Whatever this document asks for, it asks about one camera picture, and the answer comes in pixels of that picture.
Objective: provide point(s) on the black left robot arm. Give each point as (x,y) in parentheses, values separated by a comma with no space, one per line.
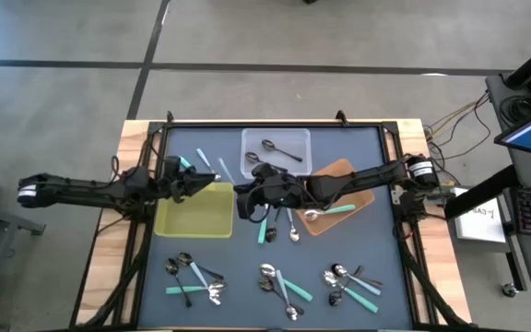
(86,191)

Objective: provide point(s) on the black monitor strut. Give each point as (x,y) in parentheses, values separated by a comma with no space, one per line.
(477,198)

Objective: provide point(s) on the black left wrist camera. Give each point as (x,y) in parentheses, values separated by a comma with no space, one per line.
(171,165)

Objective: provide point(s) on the black aluminium table frame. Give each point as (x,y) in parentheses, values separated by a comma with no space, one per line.
(376,124)

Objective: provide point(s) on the white paper booklet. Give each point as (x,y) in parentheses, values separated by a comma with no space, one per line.
(482,221)

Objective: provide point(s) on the clear plastic bin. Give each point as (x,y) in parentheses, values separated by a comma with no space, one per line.
(293,138)

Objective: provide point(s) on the caster wheel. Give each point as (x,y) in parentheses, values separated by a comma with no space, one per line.
(509,290)

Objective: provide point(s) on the yellow plastic bin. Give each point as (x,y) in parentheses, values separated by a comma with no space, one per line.
(201,216)

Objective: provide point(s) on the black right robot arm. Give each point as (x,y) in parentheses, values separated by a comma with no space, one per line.
(362,180)

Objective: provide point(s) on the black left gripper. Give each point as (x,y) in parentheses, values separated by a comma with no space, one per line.
(171,186)

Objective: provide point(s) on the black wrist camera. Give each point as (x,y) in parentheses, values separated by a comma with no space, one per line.
(265,170)
(171,165)

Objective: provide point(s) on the blue grey table mat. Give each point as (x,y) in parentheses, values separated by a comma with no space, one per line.
(247,258)

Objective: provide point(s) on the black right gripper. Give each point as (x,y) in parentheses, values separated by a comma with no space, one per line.
(281,191)

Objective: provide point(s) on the orange plastic bin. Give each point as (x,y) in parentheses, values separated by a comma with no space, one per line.
(334,226)

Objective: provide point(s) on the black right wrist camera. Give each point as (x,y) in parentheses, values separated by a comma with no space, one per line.
(265,170)

